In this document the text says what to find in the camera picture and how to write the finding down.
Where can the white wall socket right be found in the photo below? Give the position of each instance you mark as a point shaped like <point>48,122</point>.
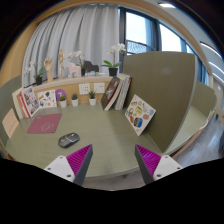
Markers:
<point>99,88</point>

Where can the middle orchid black pot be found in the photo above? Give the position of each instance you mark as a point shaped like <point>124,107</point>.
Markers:
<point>78,55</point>

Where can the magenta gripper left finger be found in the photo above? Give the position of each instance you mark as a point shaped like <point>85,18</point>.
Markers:
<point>73,167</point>

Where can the colourful illustrated card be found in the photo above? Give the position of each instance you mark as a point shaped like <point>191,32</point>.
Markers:
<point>139,114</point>

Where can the beige paper card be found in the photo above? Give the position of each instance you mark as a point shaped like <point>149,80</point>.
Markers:
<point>10,123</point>

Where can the dark cover leaning book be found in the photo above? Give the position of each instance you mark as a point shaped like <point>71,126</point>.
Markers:
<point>110,93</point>

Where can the purple round object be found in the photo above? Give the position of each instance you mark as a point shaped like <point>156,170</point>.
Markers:
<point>59,93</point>

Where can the wooden hand model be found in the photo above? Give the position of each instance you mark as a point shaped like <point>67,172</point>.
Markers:
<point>48,67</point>

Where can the grey curtain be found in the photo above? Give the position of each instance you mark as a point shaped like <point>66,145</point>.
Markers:
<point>92,29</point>

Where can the green felt desk divider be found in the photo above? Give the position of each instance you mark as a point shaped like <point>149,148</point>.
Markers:
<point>166,81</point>

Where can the black horse figurine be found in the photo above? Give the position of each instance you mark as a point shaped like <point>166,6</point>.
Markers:
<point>89,67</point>

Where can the small potted succulent right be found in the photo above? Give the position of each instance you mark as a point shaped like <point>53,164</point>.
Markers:
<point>92,98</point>

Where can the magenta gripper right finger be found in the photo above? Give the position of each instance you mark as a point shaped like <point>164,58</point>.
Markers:
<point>153,166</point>

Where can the small potted succulent left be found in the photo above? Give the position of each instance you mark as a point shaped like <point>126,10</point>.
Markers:
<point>63,101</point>

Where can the dark grey computer mouse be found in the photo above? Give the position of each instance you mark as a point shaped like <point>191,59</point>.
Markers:
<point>68,140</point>

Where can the illustrated white card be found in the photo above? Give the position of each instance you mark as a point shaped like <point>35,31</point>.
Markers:
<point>47,99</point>

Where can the small orchid black pot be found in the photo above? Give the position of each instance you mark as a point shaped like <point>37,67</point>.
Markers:
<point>36,69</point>

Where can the white wall socket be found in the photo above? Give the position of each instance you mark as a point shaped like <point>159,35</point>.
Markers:
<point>99,88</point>
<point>84,89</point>

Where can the small potted succulent middle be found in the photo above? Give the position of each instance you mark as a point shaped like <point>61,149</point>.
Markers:
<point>74,99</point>

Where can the wooden mannequin figure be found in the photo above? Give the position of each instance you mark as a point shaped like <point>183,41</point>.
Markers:
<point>61,59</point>

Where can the small potted succulent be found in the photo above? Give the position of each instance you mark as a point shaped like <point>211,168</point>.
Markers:
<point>92,98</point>
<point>74,99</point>
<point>63,101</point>

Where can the white wall socket left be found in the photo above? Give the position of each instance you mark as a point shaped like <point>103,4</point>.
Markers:
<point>84,89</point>

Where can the white leaning books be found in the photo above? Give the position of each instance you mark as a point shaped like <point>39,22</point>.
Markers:
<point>126,80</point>

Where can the maroon mouse pad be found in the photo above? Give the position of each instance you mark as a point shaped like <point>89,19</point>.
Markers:
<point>44,124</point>

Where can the white orchid black pot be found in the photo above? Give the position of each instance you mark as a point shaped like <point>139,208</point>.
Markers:
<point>113,65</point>

